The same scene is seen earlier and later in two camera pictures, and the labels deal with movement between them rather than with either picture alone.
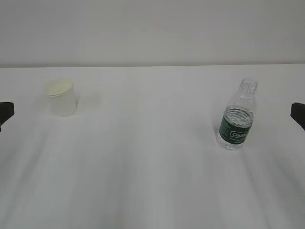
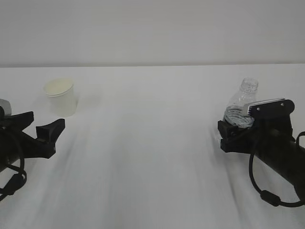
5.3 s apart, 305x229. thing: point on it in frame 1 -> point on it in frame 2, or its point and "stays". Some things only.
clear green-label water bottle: x=236 y=123 stays
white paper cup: x=62 y=97 stays
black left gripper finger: x=6 y=110 -> x=15 y=144
